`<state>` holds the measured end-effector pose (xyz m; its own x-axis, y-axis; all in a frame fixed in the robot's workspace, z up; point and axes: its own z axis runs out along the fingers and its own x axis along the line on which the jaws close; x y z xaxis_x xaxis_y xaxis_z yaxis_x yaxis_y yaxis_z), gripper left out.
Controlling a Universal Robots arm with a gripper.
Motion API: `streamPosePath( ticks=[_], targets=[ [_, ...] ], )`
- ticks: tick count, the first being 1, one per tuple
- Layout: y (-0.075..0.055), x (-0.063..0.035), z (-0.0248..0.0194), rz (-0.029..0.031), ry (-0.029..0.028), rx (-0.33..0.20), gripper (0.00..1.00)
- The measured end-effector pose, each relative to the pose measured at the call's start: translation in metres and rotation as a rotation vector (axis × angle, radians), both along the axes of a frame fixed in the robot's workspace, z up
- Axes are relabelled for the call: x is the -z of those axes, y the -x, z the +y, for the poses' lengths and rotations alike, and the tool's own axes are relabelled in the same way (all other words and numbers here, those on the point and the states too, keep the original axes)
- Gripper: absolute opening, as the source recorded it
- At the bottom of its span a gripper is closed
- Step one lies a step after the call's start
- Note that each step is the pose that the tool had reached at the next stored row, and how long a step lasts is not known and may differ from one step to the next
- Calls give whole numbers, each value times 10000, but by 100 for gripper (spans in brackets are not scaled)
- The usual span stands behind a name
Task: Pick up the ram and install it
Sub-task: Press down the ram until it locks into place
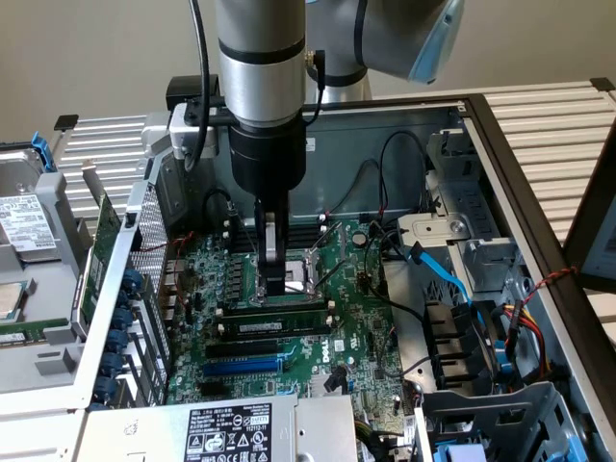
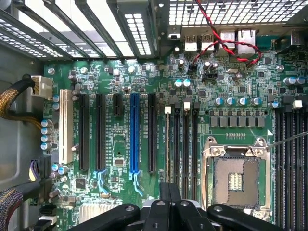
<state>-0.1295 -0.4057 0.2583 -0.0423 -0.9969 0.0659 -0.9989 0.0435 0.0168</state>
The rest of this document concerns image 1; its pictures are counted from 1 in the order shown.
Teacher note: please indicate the black framed panel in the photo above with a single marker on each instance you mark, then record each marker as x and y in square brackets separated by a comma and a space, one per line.
[601, 250]

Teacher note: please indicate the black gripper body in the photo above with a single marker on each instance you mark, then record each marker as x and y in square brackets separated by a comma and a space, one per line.
[267, 154]

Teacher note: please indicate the thin metal locking lever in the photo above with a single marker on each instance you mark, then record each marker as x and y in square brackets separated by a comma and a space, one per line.
[332, 274]
[250, 240]

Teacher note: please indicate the gray parts rack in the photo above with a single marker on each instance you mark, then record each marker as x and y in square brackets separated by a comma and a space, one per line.
[53, 202]

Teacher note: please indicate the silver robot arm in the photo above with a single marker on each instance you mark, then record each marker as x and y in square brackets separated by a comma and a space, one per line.
[260, 48]

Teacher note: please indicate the gray plastic drive cage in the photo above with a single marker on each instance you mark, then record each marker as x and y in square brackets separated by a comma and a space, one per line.
[481, 409]

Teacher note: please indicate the green motherboard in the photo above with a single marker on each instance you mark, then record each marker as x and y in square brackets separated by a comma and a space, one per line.
[356, 298]

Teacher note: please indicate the silver socket cover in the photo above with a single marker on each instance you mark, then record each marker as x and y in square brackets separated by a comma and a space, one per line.
[342, 238]

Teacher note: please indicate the black table corner cap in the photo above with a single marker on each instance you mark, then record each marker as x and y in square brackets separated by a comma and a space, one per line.
[66, 121]
[602, 84]

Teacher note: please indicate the blue expansion slot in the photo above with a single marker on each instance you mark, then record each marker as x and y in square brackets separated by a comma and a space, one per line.
[240, 368]

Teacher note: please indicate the silver drive bracket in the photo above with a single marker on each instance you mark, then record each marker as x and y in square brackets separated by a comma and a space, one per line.
[433, 226]

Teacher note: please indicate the silver hard disk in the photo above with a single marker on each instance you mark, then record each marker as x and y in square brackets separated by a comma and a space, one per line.
[24, 226]

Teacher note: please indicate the silver metal disk bay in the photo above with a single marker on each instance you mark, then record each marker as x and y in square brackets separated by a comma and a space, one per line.
[481, 207]

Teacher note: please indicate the long black expansion slot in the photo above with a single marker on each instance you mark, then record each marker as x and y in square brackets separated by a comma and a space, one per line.
[240, 350]

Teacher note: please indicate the round coin battery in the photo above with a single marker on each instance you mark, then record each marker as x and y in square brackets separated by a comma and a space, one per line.
[359, 238]

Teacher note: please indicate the dark blue card clip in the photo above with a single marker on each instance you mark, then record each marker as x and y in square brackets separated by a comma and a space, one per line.
[104, 388]
[117, 341]
[124, 318]
[111, 364]
[131, 285]

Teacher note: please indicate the green graphics card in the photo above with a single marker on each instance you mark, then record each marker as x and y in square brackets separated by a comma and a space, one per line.
[98, 250]

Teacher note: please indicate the CPU chip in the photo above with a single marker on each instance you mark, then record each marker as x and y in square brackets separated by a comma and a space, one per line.
[9, 300]

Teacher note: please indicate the black plastic fan shroud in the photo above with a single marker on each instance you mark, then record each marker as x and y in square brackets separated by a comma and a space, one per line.
[447, 337]

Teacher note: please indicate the black rectangular box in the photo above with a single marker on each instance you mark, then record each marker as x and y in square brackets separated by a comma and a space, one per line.
[180, 91]

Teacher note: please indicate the silver power supply unit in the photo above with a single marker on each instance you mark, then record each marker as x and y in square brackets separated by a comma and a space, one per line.
[144, 428]

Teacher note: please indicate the open PC case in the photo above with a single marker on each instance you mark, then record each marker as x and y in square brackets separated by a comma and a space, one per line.
[346, 159]

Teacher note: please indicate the CPU socket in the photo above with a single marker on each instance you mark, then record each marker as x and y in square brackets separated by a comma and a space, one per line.
[300, 269]

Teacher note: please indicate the silver chipset heatsink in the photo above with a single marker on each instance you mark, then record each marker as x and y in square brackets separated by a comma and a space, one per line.
[317, 385]

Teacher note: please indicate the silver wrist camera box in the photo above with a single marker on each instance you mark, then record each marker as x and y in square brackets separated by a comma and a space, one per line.
[178, 130]

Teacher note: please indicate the short black expansion slot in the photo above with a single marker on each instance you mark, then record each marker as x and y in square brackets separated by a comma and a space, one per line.
[214, 390]

